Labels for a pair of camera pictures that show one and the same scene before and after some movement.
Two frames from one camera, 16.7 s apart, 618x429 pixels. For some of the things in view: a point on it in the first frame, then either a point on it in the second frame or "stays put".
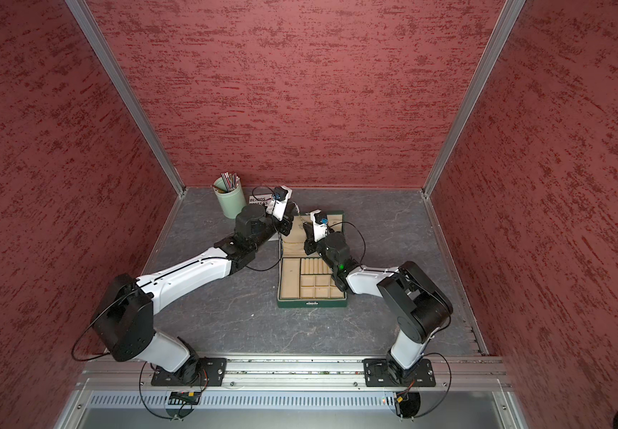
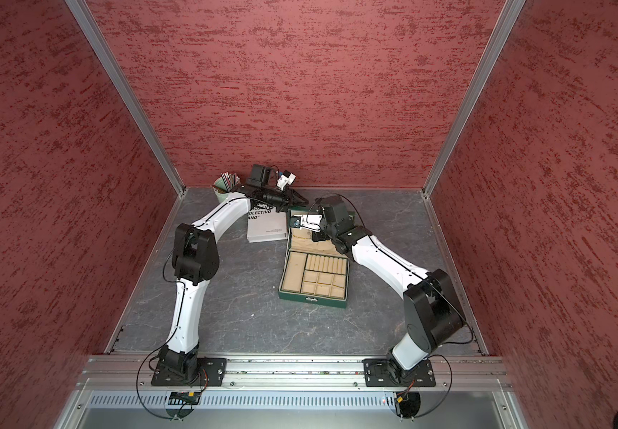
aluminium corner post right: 507,18 stays put
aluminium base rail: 136,374 stays put
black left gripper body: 284,225 -> 279,198
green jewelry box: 305,281 stays put
